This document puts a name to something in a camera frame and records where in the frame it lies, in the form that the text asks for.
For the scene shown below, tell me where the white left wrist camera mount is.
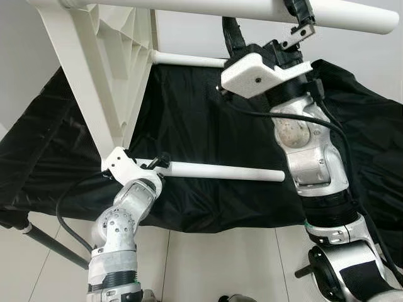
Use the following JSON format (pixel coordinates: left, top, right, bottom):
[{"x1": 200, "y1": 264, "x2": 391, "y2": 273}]
[{"x1": 103, "y1": 146, "x2": 159, "y2": 187}]

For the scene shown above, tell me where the black robot right foot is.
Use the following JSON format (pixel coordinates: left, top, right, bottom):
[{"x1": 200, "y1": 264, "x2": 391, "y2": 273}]
[{"x1": 218, "y1": 293, "x2": 254, "y2": 302}]

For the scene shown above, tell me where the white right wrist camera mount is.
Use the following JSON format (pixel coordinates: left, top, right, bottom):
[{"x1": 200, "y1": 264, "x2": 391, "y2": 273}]
[{"x1": 220, "y1": 53, "x2": 314, "y2": 99}]

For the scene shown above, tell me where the black cloth cover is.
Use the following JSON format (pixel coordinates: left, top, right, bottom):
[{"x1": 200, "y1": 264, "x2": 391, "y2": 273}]
[{"x1": 0, "y1": 59, "x2": 403, "y2": 268}]

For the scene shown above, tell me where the white plastic table top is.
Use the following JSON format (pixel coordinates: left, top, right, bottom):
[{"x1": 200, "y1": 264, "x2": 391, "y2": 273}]
[{"x1": 37, "y1": 0, "x2": 158, "y2": 172}]

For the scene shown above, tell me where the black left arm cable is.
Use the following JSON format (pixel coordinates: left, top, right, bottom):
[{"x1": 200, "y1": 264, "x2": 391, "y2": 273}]
[{"x1": 55, "y1": 171, "x2": 119, "y2": 254}]

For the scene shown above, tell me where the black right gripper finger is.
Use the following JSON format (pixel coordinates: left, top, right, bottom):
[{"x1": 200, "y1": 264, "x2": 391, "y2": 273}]
[
  {"x1": 283, "y1": 0, "x2": 316, "y2": 27},
  {"x1": 222, "y1": 16, "x2": 249, "y2": 61}
]

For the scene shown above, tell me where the black metal stand leg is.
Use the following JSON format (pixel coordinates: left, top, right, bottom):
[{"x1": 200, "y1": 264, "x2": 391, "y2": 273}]
[{"x1": 22, "y1": 221, "x2": 90, "y2": 270}]

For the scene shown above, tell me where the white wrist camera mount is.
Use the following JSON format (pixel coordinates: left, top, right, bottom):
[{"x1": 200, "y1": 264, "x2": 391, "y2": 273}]
[
  {"x1": 220, "y1": 53, "x2": 314, "y2": 99},
  {"x1": 103, "y1": 146, "x2": 159, "y2": 187}
]

